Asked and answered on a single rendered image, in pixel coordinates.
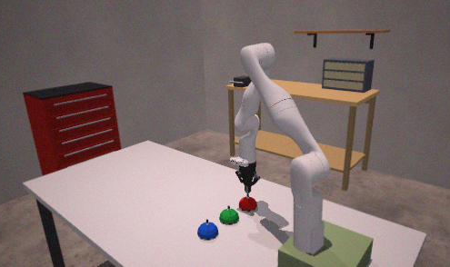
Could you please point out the blue bell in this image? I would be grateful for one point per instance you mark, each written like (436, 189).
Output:
(207, 230)

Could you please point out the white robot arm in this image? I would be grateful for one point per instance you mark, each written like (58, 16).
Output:
(311, 167)

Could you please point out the green bell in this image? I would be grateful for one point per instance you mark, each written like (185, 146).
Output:
(229, 216)

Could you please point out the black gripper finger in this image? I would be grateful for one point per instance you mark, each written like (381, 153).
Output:
(243, 179)
(252, 182)

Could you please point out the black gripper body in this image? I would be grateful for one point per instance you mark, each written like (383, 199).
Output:
(251, 170)

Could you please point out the red dome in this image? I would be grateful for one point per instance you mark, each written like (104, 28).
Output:
(247, 203)

